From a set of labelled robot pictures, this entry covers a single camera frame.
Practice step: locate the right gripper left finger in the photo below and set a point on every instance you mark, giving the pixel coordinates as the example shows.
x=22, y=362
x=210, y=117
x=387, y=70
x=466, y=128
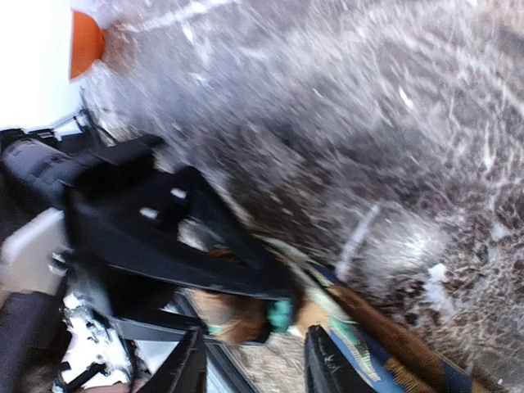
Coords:
x=134, y=229

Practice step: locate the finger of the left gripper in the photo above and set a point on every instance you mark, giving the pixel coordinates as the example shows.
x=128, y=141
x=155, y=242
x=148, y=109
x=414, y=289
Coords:
x=331, y=367

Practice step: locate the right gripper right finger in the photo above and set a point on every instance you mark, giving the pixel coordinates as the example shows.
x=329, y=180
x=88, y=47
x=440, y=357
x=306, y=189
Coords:
x=184, y=370

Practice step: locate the brown green patterned tie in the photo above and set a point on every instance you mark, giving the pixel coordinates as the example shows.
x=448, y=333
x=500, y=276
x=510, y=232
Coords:
x=386, y=351

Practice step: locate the white orange bowl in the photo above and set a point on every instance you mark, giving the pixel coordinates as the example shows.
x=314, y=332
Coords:
x=88, y=44

